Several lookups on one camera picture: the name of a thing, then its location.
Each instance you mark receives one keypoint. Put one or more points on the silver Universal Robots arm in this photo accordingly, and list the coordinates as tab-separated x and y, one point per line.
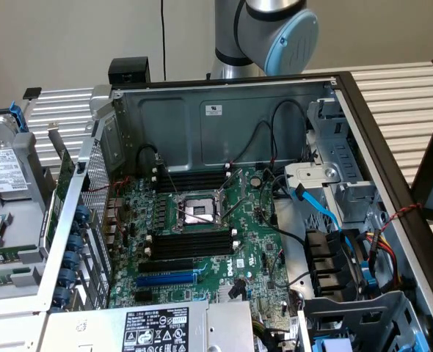
260	22

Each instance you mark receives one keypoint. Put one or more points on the round coin battery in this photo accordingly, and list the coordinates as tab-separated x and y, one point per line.
255	181

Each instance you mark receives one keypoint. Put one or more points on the CPU socket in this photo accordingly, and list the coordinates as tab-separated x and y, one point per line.
196	210

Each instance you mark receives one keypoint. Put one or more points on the thin metal locking lever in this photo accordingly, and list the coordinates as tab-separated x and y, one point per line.
172	183
238	210

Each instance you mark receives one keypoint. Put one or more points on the open PC case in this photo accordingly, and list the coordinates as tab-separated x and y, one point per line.
238	139

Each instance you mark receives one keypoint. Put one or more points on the green Dell motherboard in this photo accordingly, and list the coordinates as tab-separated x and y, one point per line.
253	227

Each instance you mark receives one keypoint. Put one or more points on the long black expansion slot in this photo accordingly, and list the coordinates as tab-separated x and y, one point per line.
165	267

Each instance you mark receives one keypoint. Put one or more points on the blue expansion slot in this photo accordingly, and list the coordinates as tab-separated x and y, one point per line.
165	280

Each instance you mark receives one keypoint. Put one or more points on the silver chipset heatsink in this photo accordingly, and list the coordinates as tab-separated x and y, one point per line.
225	293

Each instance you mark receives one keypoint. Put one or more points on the silver disk bay cage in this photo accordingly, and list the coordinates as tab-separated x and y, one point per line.
334	146

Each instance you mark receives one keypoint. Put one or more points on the black fan shroud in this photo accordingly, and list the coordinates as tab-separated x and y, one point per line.
323	256

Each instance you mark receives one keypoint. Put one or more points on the blue card retention clip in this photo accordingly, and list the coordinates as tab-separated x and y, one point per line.
76	243
82	213
71	260
67	277
62	296

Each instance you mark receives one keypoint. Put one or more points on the short black expansion slot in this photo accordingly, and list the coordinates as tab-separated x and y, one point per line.
143	296

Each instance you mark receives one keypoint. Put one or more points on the green graphics card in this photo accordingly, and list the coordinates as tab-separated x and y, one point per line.
64	172

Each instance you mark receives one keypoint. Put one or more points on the grey drive cage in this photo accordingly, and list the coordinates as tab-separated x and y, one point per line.
348	311

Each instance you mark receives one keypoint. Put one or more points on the grey parts rack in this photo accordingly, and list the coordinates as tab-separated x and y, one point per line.
25	154

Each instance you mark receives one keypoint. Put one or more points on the silver power supply with label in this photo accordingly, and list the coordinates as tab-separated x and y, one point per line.
91	330

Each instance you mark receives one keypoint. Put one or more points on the black framed monitor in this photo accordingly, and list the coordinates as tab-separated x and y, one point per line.
422	176

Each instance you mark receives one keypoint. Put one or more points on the silver hard disk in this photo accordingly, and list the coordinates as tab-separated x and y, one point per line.
0	165

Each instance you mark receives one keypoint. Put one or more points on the blue plastic disk rail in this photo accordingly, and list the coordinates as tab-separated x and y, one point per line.
18	113

